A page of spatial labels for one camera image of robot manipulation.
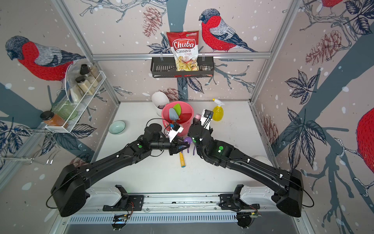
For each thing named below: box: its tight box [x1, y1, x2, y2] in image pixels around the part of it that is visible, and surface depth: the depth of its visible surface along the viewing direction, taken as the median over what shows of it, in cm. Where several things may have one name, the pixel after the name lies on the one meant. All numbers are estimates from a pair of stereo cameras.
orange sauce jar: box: [39, 110, 69, 129], surface depth 63 cm
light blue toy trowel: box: [168, 107, 179, 121], surface depth 100 cm
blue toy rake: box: [179, 151, 186, 168], surface depth 89 cm
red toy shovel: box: [175, 113, 192, 124], surface depth 102 cm
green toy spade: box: [172, 103, 182, 117], surface depth 100 cm
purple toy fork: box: [184, 136, 196, 156], surface depth 74 cm
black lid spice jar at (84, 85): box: [74, 76, 96, 96], surface depth 78 cm
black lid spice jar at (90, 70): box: [79, 63, 103, 82], surface depth 86 cm
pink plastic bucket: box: [161, 101, 195, 137], surface depth 99 cm
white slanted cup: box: [151, 91, 170, 117], surface depth 106 cm
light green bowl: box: [108, 120, 127, 135], surface depth 103 cm
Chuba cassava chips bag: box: [166, 30, 200, 72], surface depth 83 cm
